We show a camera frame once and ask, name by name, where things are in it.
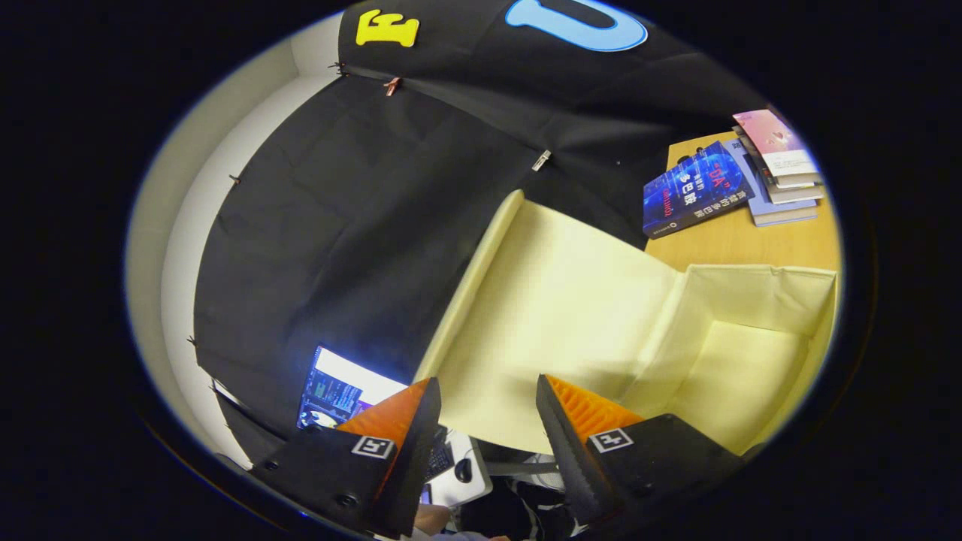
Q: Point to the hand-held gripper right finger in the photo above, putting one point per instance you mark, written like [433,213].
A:
[567,458]

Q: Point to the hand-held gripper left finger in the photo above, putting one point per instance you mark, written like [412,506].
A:
[417,451]

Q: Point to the cream fabric storage box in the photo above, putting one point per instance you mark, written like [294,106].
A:
[571,300]

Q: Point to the black computer mouse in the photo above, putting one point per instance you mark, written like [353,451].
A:
[464,471]

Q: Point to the white side desk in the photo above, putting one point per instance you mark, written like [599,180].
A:
[481,485]

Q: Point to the laptop computer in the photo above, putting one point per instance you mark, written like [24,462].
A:
[338,387]

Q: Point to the black backdrop cloth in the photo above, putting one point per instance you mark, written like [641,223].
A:
[338,225]

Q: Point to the dark blue book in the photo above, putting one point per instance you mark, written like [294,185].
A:
[691,191]

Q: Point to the silver clip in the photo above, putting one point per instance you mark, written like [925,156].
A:
[541,160]

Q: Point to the lavender book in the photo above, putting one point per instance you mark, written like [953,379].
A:
[782,214]

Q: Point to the grey book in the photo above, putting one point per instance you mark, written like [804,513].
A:
[797,193]

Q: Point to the red clip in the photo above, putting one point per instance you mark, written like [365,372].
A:
[391,86]

